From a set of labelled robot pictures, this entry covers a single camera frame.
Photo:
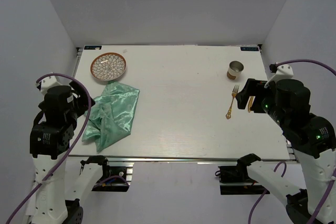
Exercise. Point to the floral patterned ceramic plate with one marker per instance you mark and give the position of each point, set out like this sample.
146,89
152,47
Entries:
108,66

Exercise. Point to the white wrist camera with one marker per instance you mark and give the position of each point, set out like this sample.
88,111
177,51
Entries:
280,72
47,83

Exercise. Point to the gold knife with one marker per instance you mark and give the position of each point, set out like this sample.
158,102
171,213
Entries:
250,103

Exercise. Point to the left blue table sticker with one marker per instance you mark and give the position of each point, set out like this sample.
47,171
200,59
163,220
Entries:
91,47

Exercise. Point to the metal cup with paper sleeve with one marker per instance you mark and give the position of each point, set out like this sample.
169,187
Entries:
235,69

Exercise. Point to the gold fork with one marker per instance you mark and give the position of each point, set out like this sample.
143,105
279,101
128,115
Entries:
234,93

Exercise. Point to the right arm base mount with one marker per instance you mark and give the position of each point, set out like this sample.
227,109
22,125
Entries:
233,182

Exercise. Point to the blue table sticker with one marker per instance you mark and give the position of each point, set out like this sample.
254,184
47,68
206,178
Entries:
249,49
91,47

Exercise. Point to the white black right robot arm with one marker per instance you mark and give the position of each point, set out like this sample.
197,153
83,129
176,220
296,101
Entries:
313,141

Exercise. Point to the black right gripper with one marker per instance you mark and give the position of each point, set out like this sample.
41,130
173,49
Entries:
260,89

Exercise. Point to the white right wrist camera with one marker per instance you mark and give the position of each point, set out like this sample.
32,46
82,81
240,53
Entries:
280,72

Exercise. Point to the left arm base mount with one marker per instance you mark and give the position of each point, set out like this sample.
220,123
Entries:
114,178

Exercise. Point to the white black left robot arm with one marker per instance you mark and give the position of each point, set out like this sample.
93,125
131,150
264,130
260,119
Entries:
50,137

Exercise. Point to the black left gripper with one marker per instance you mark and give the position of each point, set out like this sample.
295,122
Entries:
83,100

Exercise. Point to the green satin placemat cloth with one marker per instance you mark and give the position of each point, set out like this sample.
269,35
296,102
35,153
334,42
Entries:
112,116

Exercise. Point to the right blue table sticker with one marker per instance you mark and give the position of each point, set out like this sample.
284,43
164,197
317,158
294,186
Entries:
249,49

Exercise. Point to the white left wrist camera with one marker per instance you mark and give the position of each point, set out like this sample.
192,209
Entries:
47,83

